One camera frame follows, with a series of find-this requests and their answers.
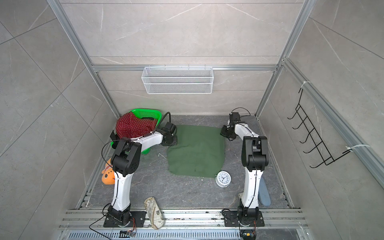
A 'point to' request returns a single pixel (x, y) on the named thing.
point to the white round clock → (223, 179)
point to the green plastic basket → (145, 114)
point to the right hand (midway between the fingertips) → (224, 133)
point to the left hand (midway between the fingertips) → (176, 140)
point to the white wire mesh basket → (177, 80)
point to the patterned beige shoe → (155, 213)
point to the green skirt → (199, 151)
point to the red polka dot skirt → (130, 126)
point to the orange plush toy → (108, 174)
